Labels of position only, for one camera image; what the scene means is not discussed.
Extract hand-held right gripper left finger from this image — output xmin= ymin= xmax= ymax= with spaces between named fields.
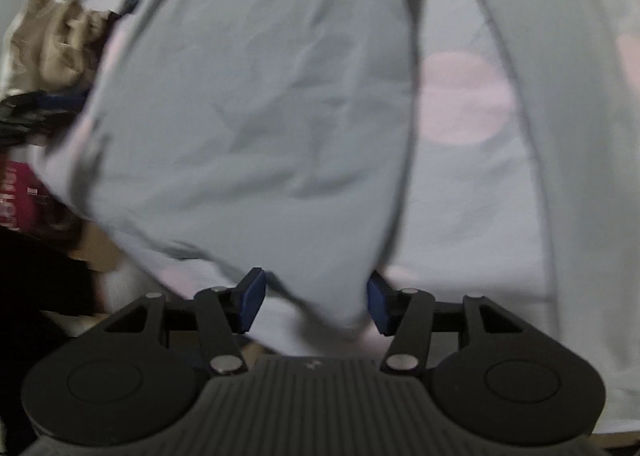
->
xmin=102 ymin=267 xmax=268 ymax=377

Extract grey bed sheet pink dots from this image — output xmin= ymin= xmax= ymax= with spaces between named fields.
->
xmin=0 ymin=0 xmax=640 ymax=437

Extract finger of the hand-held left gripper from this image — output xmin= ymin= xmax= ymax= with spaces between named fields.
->
xmin=30 ymin=90 xmax=92 ymax=113

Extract red printed bag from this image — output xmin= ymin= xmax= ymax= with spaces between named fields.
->
xmin=0 ymin=156 xmax=57 ymax=233

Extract light grey shirt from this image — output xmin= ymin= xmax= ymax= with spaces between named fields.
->
xmin=32 ymin=0 xmax=601 ymax=332

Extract brown cardboard box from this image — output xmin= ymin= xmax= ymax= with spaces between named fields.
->
xmin=67 ymin=219 xmax=123 ymax=273

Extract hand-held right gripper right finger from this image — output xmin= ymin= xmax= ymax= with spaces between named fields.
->
xmin=366 ymin=270 xmax=526 ymax=377

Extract beige crumpled clothes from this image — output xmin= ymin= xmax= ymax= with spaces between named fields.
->
xmin=5 ymin=0 xmax=121 ymax=93

